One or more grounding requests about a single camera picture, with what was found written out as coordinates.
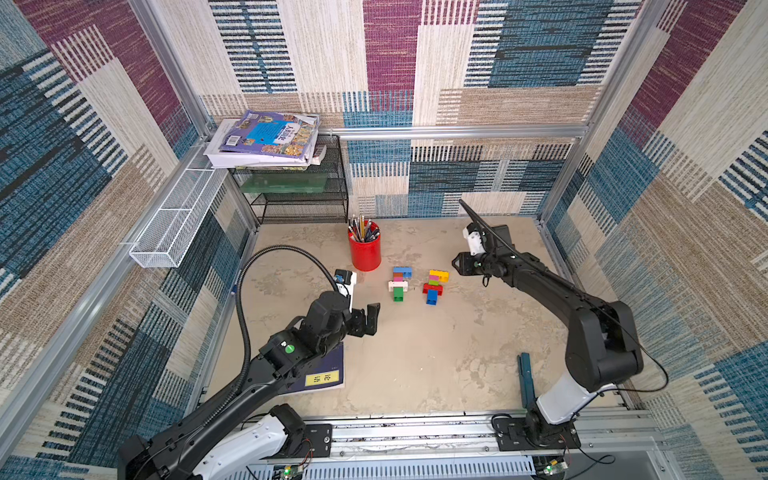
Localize red pencil cup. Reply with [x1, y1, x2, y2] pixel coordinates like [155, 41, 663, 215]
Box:
[348, 220, 382, 272]

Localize red lego brick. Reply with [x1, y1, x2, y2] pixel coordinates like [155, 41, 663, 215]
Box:
[422, 283, 443, 296]

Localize white lego brick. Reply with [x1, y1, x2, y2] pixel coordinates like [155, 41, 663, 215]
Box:
[388, 281, 409, 292]

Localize light blue lego brick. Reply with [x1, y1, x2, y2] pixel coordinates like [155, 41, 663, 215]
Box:
[393, 267, 412, 279]

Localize pencils in cup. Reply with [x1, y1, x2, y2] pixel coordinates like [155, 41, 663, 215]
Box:
[347, 215, 380, 243]

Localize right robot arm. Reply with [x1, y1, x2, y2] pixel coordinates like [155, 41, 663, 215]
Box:
[453, 222, 644, 443]

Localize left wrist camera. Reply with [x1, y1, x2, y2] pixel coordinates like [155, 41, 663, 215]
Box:
[334, 269, 357, 310]

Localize white wire basket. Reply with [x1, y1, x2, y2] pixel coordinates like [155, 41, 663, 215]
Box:
[129, 168, 226, 269]

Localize stack of books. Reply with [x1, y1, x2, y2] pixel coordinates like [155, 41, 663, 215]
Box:
[204, 110, 327, 169]

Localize green tray on shelf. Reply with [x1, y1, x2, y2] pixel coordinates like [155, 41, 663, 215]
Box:
[240, 173, 327, 195]

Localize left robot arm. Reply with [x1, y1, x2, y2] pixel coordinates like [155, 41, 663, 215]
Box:
[117, 291, 381, 479]

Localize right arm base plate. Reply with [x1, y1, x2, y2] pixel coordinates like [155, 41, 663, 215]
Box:
[491, 414, 581, 452]

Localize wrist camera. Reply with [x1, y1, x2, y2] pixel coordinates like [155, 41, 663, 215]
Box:
[462, 228, 486, 256]
[334, 269, 357, 310]

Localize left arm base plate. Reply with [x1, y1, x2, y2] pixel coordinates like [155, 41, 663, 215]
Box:
[270, 423, 333, 460]

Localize dark blue notebook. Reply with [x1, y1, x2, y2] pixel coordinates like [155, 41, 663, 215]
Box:
[287, 343, 345, 394]

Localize yellow lego brick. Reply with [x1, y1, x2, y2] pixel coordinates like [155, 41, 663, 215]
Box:
[429, 270, 450, 282]

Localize black wire shelf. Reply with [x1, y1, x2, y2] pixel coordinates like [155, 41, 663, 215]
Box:
[230, 135, 349, 225]

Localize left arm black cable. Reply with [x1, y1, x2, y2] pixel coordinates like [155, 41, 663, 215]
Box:
[235, 244, 341, 409]

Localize teal stapler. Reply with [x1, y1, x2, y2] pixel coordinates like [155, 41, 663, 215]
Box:
[517, 352, 536, 408]

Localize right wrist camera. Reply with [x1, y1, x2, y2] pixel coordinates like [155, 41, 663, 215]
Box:
[462, 228, 486, 256]

